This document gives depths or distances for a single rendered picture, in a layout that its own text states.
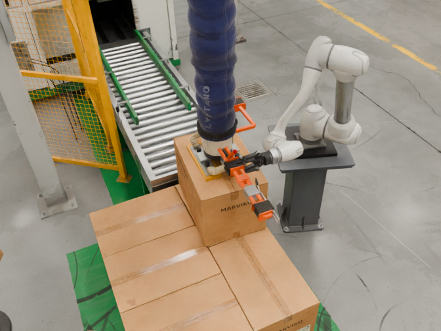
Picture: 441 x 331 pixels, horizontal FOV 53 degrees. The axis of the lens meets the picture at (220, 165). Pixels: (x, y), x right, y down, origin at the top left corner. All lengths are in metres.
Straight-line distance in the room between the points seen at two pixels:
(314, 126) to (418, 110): 2.31
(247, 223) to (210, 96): 0.84
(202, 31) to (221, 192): 0.88
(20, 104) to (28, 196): 1.06
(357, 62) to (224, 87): 0.70
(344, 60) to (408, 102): 2.80
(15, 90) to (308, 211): 2.25
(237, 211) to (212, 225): 0.17
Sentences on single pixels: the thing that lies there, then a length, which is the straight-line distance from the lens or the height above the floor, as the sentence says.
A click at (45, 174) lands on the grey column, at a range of 3.74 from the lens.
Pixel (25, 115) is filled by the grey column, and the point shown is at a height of 0.91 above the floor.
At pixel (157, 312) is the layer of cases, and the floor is 0.54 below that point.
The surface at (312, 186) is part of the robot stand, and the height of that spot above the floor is 0.44.
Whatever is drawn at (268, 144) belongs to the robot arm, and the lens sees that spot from 2.60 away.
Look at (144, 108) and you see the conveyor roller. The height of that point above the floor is 0.55.
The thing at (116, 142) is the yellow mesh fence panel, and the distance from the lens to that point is 3.74.
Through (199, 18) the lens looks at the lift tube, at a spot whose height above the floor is 1.85.
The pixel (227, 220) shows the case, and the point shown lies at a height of 0.72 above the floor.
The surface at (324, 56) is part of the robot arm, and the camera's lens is 2.47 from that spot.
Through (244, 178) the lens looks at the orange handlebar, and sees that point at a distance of 2.31.
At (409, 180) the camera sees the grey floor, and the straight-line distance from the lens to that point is 4.17.
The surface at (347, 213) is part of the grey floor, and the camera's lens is 3.73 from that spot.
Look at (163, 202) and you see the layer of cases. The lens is 2.99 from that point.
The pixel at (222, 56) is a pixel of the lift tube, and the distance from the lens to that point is 2.17.
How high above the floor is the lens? 2.67
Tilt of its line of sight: 41 degrees down
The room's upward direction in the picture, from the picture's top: 2 degrees counter-clockwise
